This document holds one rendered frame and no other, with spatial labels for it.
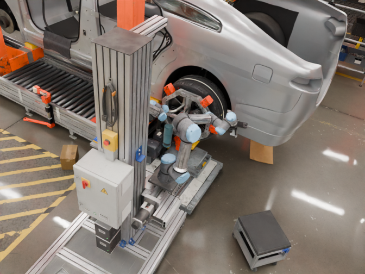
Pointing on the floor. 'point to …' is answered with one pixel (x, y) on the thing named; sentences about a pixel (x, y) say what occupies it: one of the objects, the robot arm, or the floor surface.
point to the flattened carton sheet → (260, 153)
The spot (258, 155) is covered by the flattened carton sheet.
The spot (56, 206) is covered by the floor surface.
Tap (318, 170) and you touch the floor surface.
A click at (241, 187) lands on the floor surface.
